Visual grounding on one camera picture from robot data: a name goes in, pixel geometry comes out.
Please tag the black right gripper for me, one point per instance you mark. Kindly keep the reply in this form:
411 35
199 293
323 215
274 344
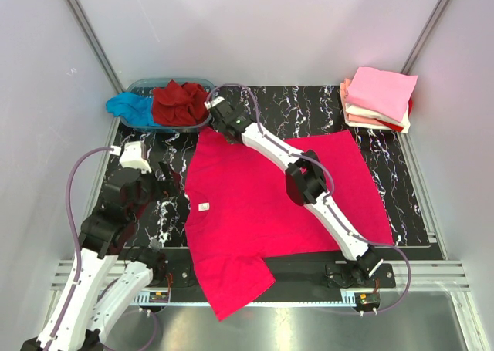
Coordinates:
221 129

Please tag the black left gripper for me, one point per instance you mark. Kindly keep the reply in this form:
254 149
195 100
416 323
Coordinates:
169 183

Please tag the magenta t shirt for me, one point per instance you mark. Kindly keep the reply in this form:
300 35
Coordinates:
241 214

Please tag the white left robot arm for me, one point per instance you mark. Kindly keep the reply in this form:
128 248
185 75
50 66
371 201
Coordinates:
86 312

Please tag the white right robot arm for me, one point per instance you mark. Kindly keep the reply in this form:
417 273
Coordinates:
307 183

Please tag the dark red t shirt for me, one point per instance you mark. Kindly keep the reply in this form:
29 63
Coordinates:
180 105

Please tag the blue plastic basket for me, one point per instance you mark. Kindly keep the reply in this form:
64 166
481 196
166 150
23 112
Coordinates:
144 87

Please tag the cyan blue t shirt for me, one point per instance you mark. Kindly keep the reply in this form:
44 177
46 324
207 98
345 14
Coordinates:
134 110

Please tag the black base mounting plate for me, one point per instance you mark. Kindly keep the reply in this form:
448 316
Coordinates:
302 293

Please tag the folded white t shirt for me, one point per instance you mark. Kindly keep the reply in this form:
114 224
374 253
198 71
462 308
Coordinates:
356 110

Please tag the folded salmon t shirt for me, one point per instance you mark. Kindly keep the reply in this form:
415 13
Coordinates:
355 120

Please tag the folded pink t shirt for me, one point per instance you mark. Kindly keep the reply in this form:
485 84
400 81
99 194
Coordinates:
382 91

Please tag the folded red t shirt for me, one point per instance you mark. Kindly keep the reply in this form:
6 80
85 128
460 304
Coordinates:
402 126

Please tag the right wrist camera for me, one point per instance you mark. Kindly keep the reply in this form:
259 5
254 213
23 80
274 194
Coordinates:
214 102

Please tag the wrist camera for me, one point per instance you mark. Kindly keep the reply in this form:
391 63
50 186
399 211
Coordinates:
214 102
134 156

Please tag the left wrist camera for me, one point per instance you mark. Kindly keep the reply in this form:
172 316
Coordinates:
134 156

